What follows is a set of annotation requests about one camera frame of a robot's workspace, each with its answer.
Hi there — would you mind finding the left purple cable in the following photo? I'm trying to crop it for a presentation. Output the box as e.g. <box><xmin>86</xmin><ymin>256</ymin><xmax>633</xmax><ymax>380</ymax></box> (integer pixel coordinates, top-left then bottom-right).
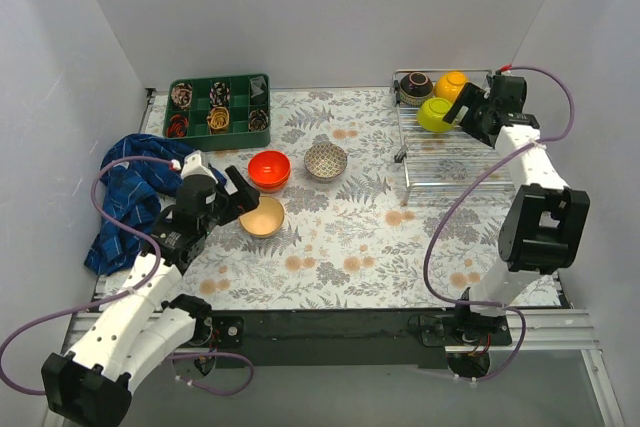
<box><xmin>0</xmin><ymin>156</ymin><xmax>255</xmax><ymax>396</ymax></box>

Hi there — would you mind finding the rolled tie yellow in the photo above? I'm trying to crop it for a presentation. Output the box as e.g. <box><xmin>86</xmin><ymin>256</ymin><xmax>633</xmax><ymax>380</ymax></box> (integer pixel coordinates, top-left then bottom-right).
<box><xmin>206</xmin><ymin>107</ymin><xmax>230</xmax><ymax>135</ymax></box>

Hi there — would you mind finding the purple cable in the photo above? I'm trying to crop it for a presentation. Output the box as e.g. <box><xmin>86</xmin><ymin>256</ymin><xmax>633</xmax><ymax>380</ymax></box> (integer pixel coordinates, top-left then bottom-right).
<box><xmin>0</xmin><ymin>156</ymin><xmax>255</xmax><ymax>396</ymax></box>
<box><xmin>422</xmin><ymin>64</ymin><xmax>577</xmax><ymax>383</ymax></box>

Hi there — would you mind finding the floral table mat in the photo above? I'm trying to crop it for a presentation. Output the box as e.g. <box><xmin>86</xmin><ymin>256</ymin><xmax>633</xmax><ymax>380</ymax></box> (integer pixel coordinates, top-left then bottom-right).
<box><xmin>97</xmin><ymin>87</ymin><xmax>564</xmax><ymax>311</ymax></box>

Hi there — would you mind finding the beige bowl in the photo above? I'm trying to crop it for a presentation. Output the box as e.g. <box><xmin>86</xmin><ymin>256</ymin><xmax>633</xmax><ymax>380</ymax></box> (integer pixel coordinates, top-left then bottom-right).
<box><xmin>239</xmin><ymin>196</ymin><xmax>285</xmax><ymax>238</ymax></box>

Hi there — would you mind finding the black brown bowl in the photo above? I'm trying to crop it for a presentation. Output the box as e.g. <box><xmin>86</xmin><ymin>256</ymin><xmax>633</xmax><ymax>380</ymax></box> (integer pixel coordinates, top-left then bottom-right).
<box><xmin>399</xmin><ymin>71</ymin><xmax>434</xmax><ymax>107</ymax></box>

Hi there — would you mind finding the rolled tie brown black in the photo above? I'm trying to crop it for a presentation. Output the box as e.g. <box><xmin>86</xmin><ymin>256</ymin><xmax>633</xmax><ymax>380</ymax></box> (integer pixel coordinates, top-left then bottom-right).
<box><xmin>248</xmin><ymin>109</ymin><xmax>269</xmax><ymax>132</ymax></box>

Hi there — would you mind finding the blue plaid shirt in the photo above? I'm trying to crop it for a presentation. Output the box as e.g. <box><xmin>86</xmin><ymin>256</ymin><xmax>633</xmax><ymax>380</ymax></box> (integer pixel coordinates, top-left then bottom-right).
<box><xmin>84</xmin><ymin>134</ymin><xmax>195</xmax><ymax>276</ymax></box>

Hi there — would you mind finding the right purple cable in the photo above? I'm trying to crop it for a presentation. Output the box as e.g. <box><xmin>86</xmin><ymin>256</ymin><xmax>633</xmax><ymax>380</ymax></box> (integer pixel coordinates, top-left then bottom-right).
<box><xmin>422</xmin><ymin>64</ymin><xmax>577</xmax><ymax>383</ymax></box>

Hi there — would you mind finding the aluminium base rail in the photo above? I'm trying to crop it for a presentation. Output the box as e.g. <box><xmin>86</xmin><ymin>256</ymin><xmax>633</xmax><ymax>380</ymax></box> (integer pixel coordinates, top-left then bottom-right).
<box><xmin>59</xmin><ymin>309</ymin><xmax>626</xmax><ymax>356</ymax></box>

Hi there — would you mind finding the lime green bowl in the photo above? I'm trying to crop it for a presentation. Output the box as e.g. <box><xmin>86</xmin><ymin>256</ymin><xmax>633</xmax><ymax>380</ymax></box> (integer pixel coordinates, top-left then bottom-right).
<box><xmin>416</xmin><ymin>97</ymin><xmax>453</xmax><ymax>133</ymax></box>

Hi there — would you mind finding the rolled tie pink brown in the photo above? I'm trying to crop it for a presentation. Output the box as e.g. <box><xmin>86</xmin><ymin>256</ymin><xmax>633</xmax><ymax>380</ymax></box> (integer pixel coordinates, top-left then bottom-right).
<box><xmin>170</xmin><ymin>82</ymin><xmax>193</xmax><ymax>111</ymax></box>

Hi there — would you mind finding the metal dish rack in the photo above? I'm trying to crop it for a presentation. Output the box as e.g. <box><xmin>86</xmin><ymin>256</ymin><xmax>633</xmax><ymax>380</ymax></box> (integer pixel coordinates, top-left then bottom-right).
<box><xmin>390</xmin><ymin>68</ymin><xmax>499</xmax><ymax>206</ymax></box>

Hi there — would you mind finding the yellow orange bowl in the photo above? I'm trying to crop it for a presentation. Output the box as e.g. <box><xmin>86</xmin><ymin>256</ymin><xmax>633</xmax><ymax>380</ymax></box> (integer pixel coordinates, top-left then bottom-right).
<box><xmin>434</xmin><ymin>71</ymin><xmax>469</xmax><ymax>103</ymax></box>

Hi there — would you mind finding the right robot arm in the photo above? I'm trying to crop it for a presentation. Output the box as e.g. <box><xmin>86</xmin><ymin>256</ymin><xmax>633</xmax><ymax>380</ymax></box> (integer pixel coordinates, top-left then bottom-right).
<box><xmin>444</xmin><ymin>71</ymin><xmax>590</xmax><ymax>345</ymax></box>

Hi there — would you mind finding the rolled tie black dotted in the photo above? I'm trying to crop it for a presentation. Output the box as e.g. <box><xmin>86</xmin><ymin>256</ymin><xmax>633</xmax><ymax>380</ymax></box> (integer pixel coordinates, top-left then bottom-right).
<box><xmin>209</xmin><ymin>82</ymin><xmax>231</xmax><ymax>107</ymax></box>

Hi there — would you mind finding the green compartment tray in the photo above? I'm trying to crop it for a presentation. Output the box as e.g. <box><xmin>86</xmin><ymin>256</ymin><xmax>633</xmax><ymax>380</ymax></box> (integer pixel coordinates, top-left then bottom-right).
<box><xmin>162</xmin><ymin>73</ymin><xmax>271</xmax><ymax>152</ymax></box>

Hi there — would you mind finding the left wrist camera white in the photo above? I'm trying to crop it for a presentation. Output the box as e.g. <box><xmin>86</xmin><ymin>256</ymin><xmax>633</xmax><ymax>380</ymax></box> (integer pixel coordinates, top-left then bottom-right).
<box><xmin>169</xmin><ymin>150</ymin><xmax>215</xmax><ymax>180</ymax></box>

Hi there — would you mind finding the rolled tie red black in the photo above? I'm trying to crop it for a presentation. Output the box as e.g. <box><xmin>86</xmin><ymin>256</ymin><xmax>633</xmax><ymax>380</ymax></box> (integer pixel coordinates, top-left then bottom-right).
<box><xmin>165</xmin><ymin>114</ymin><xmax>189</xmax><ymax>138</ymax></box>

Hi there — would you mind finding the rolled tie dark grey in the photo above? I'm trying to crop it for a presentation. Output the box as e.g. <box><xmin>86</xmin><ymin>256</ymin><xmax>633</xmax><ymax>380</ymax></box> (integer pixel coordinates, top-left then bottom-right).
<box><xmin>249</xmin><ymin>76</ymin><xmax>268</xmax><ymax>105</ymax></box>

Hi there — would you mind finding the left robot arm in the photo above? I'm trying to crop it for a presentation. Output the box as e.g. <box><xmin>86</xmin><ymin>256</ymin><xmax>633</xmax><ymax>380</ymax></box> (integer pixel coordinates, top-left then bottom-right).
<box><xmin>41</xmin><ymin>154</ymin><xmax>260</xmax><ymax>426</ymax></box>

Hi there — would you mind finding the patterned brown white bowl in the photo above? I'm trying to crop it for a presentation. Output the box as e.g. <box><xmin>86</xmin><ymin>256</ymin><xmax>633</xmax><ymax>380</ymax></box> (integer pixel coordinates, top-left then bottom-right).
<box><xmin>304</xmin><ymin>142</ymin><xmax>348</xmax><ymax>182</ymax></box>

